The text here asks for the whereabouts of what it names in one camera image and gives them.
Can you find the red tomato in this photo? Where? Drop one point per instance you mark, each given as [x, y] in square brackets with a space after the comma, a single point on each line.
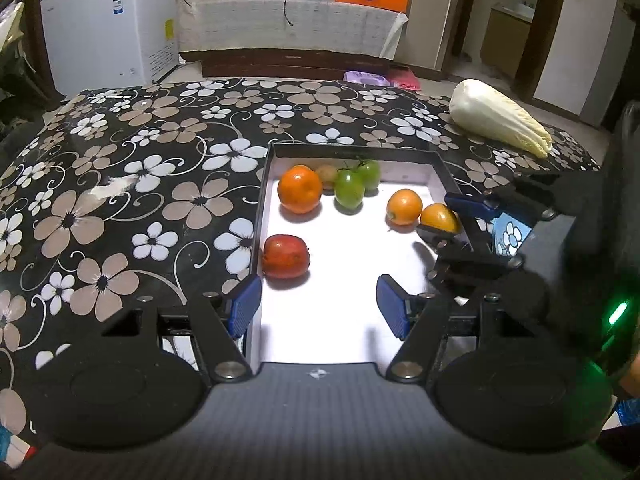
[285, 257]

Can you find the wooden kitchen cabinet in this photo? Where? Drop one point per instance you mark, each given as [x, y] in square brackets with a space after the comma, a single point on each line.
[505, 42]

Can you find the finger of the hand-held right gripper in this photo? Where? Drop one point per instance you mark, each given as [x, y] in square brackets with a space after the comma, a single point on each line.
[465, 260]
[470, 205]

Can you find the green tomato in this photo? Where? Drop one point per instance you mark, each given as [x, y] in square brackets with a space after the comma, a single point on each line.
[371, 174]
[348, 188]

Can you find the white paper scrap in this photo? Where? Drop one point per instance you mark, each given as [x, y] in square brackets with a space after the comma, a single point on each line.
[111, 188]

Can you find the dark wooden TV cabinet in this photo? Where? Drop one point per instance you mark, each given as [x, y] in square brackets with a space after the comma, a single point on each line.
[290, 64]

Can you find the low cabinet with white cloth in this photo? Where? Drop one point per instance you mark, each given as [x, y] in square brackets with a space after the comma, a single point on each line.
[300, 25]

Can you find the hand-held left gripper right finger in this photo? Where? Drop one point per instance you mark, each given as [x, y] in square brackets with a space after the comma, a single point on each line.
[392, 307]

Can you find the large orange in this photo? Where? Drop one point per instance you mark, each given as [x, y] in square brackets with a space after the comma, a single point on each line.
[300, 190]

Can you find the small orange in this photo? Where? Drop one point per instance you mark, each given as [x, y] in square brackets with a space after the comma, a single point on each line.
[439, 217]
[404, 206]

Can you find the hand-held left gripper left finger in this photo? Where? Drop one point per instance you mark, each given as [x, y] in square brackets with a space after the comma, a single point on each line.
[245, 307]

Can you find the napa cabbage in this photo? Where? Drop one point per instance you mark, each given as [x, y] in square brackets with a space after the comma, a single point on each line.
[500, 117]

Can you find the black floral tablecloth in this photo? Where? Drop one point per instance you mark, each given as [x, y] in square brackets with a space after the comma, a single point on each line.
[150, 170]

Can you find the white box with black rim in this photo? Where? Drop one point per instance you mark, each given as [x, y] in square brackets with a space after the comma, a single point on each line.
[340, 270]

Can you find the white chest freezer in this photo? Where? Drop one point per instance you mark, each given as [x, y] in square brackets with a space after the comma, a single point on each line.
[107, 25]

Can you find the pink cloth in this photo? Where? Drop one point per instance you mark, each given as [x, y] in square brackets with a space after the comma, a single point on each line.
[404, 79]

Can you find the purple plastic toy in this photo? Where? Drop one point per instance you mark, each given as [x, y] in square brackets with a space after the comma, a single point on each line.
[367, 79]

